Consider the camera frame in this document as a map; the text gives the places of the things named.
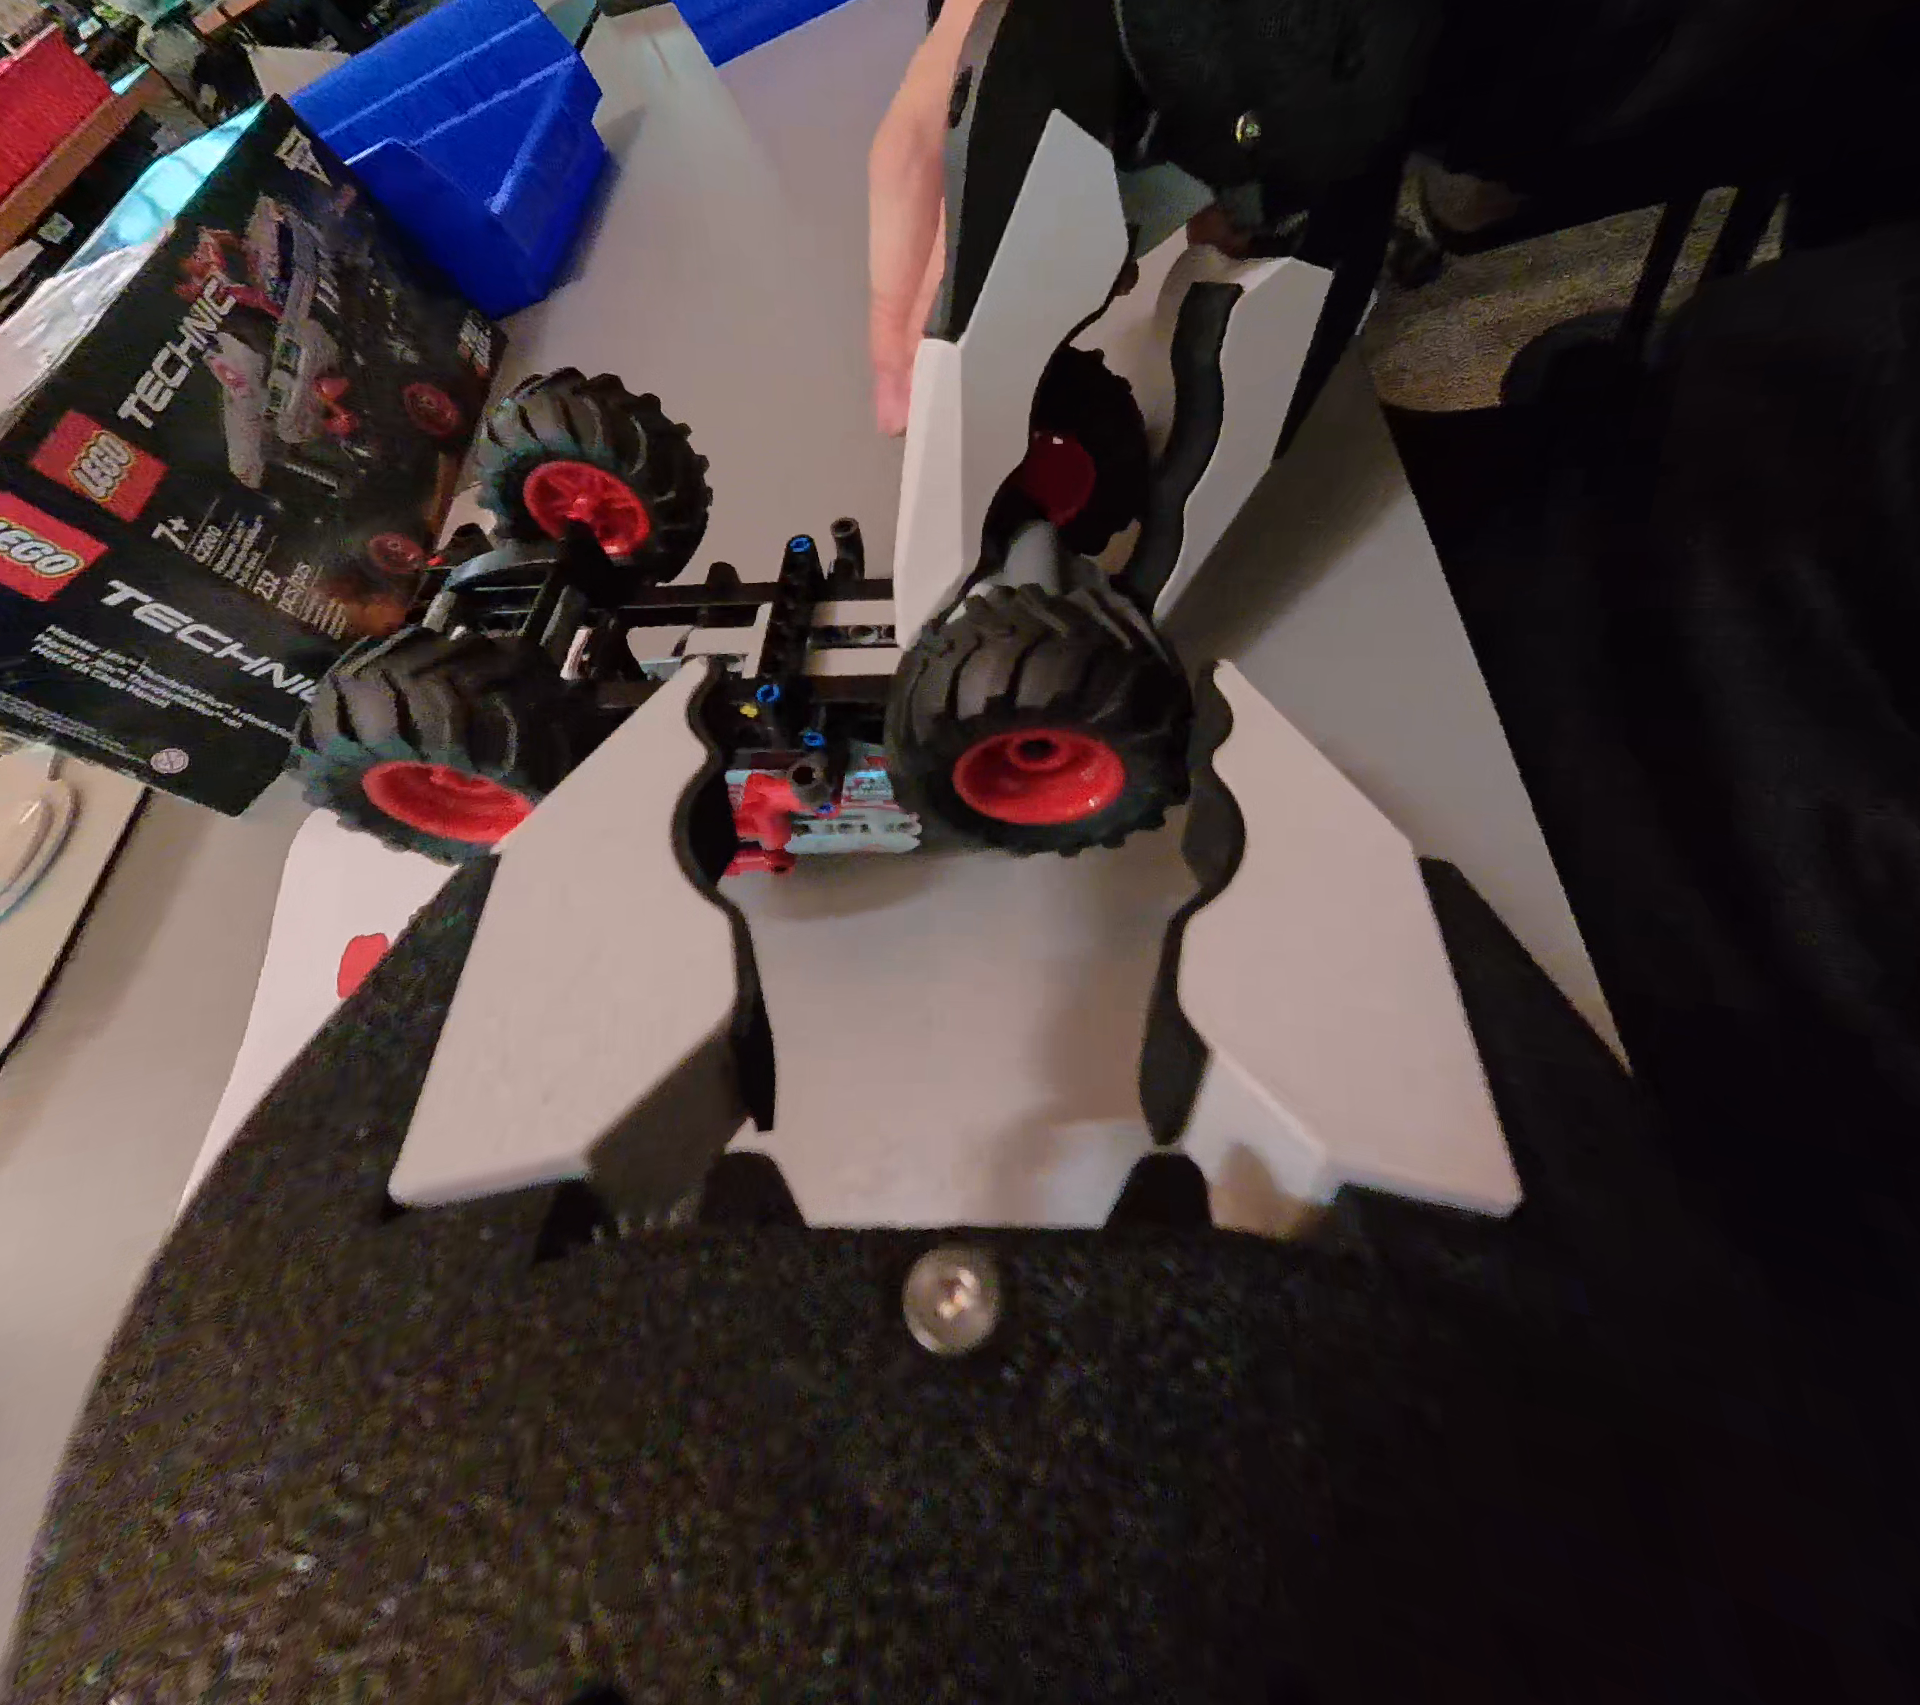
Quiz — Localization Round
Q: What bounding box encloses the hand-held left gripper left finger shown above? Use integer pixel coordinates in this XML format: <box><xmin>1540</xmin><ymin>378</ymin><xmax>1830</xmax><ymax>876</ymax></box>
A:
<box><xmin>385</xmin><ymin>655</ymin><xmax>785</xmax><ymax>1213</ymax></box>

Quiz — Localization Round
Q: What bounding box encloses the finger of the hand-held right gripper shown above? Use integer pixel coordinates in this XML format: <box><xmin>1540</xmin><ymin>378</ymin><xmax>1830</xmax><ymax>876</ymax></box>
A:
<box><xmin>891</xmin><ymin>107</ymin><xmax>1133</xmax><ymax>645</ymax></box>
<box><xmin>1121</xmin><ymin>238</ymin><xmax>1339</xmax><ymax>627</ymax></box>

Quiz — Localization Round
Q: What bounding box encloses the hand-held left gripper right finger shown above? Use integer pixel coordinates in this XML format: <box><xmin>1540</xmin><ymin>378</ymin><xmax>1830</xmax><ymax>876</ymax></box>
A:
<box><xmin>1135</xmin><ymin>658</ymin><xmax>1528</xmax><ymax>1239</ymax></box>

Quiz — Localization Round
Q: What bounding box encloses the white instruction booklet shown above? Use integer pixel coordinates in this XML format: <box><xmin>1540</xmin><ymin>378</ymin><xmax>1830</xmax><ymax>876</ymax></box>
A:
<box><xmin>176</xmin><ymin>821</ymin><xmax>504</xmax><ymax>1226</ymax></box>

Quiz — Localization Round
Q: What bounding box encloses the black red toy monster truck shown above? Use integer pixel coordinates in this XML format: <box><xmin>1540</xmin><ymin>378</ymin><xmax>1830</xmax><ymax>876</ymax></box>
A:
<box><xmin>292</xmin><ymin>347</ymin><xmax>1201</xmax><ymax>889</ymax></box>

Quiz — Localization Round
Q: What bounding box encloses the grey desk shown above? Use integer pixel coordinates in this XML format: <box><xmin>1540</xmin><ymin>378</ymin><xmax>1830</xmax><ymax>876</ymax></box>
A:
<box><xmin>0</xmin><ymin>0</ymin><xmax>1637</xmax><ymax>1634</ymax></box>

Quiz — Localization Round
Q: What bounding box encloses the person's right hand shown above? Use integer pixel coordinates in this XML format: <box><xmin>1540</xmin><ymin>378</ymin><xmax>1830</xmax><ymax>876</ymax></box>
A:
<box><xmin>866</xmin><ymin>0</ymin><xmax>970</xmax><ymax>439</ymax></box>

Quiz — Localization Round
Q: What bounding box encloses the person's black clothing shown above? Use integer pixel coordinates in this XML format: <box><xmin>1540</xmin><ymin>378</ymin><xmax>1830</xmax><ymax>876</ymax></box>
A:
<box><xmin>1350</xmin><ymin>0</ymin><xmax>1920</xmax><ymax>1705</ymax></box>

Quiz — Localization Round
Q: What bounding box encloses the black toy set box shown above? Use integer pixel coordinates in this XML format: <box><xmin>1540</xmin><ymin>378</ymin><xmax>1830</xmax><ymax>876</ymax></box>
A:
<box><xmin>0</xmin><ymin>93</ymin><xmax>511</xmax><ymax>822</ymax></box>

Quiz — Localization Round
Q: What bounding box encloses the clear plastic bag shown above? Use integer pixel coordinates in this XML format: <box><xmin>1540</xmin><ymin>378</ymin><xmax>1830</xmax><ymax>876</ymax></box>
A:
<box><xmin>0</xmin><ymin>137</ymin><xmax>212</xmax><ymax>424</ymax></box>

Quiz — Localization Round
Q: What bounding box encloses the red plastic bin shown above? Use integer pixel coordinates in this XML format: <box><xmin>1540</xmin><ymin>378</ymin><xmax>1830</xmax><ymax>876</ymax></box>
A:
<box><xmin>0</xmin><ymin>24</ymin><xmax>114</xmax><ymax>199</ymax></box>

